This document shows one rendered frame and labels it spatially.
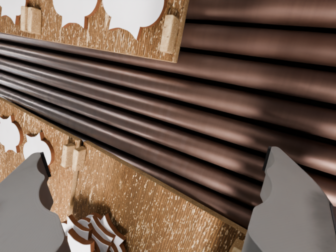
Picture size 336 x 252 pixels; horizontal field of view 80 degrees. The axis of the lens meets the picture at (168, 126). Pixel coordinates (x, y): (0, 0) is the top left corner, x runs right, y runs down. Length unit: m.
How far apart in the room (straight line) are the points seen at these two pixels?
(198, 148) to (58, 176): 0.42
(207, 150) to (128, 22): 0.28
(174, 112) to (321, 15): 0.26
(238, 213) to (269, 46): 0.28
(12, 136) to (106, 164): 0.39
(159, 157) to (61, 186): 0.33
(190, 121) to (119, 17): 0.24
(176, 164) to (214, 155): 0.08
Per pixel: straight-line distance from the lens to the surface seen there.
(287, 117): 0.35
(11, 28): 0.78
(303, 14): 0.37
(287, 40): 0.36
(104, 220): 0.54
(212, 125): 0.37
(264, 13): 0.37
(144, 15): 0.41
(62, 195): 0.68
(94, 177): 0.55
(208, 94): 0.36
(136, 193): 0.47
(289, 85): 0.35
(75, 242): 0.53
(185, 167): 0.40
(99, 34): 0.49
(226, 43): 0.37
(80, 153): 0.53
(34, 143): 0.70
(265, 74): 0.35
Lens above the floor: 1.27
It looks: 61 degrees down
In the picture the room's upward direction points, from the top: 106 degrees counter-clockwise
